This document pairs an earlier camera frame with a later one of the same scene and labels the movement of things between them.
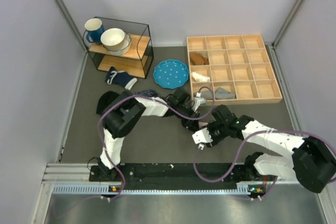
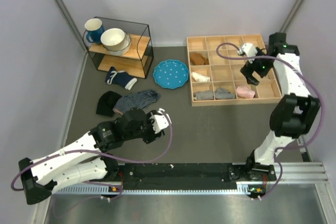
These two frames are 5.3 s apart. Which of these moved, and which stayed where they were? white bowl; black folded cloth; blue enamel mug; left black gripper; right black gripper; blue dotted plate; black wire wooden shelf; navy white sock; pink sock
Moved: left black gripper; right black gripper; pink sock
Stayed: navy white sock; black wire wooden shelf; blue dotted plate; white bowl; black folded cloth; blue enamel mug
